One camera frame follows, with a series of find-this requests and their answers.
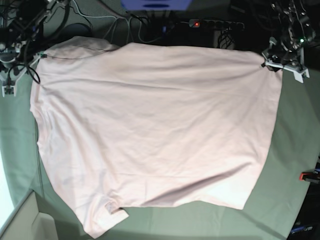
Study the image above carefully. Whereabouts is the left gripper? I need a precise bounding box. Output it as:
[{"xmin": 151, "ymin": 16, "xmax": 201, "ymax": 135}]
[{"xmin": 261, "ymin": 36, "xmax": 307, "ymax": 74}]

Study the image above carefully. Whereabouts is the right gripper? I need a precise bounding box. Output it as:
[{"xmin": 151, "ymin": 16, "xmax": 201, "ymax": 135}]
[{"xmin": 0, "ymin": 52, "xmax": 47, "ymax": 87}]

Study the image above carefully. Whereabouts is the pink t-shirt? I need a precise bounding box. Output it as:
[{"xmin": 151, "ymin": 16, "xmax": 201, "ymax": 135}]
[{"xmin": 30, "ymin": 37, "xmax": 283, "ymax": 238}]

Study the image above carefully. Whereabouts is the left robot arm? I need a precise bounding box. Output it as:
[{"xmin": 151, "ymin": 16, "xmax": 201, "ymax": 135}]
[{"xmin": 262, "ymin": 0, "xmax": 316, "ymax": 82}]

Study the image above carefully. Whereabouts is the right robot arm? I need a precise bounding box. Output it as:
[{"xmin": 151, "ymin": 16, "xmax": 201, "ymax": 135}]
[{"xmin": 0, "ymin": 0, "xmax": 70, "ymax": 86}]

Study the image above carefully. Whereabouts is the round black stool base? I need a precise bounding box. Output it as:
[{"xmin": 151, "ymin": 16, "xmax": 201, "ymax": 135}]
[{"xmin": 61, "ymin": 23, "xmax": 93, "ymax": 38}]

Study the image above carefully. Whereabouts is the black power strip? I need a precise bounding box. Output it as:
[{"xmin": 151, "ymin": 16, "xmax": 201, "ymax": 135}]
[{"xmin": 188, "ymin": 19, "xmax": 245, "ymax": 31}]

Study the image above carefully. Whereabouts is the green table cloth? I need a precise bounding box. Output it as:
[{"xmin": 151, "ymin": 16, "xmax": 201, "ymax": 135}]
[{"xmin": 0, "ymin": 47, "xmax": 320, "ymax": 240}]

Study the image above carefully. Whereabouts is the right orange black clamp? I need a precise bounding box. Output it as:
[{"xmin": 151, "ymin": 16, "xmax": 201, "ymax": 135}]
[{"xmin": 299, "ymin": 168, "xmax": 320, "ymax": 184}]

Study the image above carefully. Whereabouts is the blue plastic box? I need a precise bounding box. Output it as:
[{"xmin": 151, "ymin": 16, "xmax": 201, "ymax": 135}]
[{"xmin": 121, "ymin": 0, "xmax": 192, "ymax": 11}]

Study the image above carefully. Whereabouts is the beige cardboard box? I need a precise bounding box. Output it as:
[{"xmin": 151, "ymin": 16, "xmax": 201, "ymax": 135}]
[{"xmin": 0, "ymin": 190, "xmax": 59, "ymax": 240}]

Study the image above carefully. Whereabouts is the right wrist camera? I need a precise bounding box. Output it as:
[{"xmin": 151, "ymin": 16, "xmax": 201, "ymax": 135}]
[{"xmin": 1, "ymin": 85, "xmax": 17, "ymax": 98}]

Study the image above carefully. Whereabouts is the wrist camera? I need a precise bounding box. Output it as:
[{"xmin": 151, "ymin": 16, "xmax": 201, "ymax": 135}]
[
  {"xmin": 293, "ymin": 68, "xmax": 310, "ymax": 84},
  {"xmin": 1, "ymin": 85, "xmax": 17, "ymax": 98}
]

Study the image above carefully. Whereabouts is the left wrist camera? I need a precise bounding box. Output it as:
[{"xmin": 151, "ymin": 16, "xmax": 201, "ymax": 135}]
[{"xmin": 293, "ymin": 68, "xmax": 310, "ymax": 84}]

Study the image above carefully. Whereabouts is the white cable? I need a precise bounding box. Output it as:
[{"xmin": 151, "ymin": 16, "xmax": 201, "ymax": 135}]
[{"xmin": 72, "ymin": 0, "xmax": 161, "ymax": 48}]

